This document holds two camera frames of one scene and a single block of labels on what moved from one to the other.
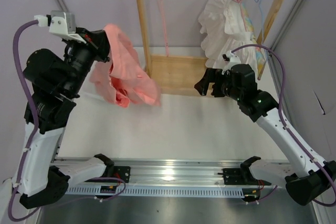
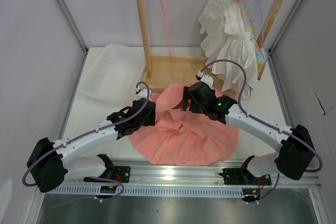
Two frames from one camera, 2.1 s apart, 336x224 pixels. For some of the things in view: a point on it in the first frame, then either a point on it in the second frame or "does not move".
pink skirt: x=123 y=80 -> x=181 y=138
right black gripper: x=219 y=75 -> x=186 y=95
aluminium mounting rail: x=165 y=171 does not move
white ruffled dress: x=222 y=25 does not move
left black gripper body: x=95 y=50 -> x=149 y=121
